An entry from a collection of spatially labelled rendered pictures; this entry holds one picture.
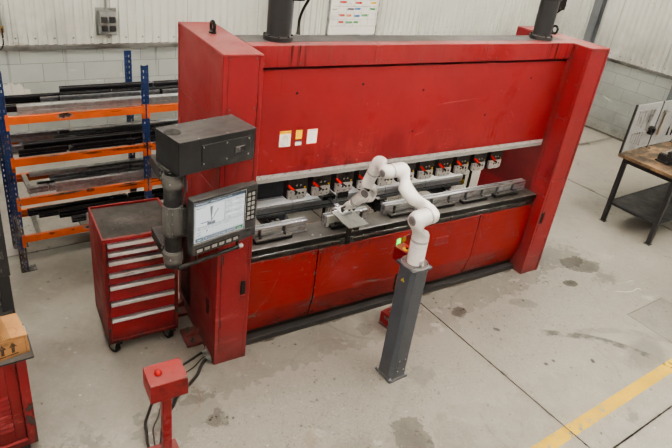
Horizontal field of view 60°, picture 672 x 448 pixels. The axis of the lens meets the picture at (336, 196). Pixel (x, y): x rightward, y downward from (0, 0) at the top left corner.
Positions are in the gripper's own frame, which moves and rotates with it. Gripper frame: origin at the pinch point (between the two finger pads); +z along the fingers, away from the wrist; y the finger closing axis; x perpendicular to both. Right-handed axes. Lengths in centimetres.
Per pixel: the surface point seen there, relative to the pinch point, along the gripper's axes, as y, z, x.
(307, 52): 47, -93, -80
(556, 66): -202, -80, -71
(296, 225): 40.5, 8.8, 3.0
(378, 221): -31.7, 9.3, 12.1
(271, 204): 48, 24, -22
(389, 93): -25, -68, -61
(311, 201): 13.8, 23.6, -18.7
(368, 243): -20.8, 17.2, 26.4
